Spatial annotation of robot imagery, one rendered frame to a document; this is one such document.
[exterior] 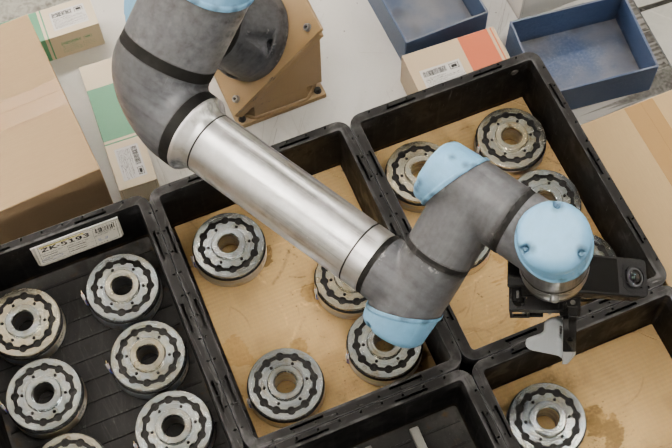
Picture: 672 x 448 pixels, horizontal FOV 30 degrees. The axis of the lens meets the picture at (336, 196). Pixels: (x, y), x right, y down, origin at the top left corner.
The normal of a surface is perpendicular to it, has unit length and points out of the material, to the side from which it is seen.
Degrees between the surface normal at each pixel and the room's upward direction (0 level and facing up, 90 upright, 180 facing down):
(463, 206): 43
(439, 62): 0
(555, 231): 14
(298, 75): 90
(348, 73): 0
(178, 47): 52
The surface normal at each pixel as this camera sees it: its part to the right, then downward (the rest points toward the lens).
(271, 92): 0.40, 0.82
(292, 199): -0.18, -0.24
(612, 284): 0.40, -0.25
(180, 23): 0.00, 0.37
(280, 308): -0.01, -0.46
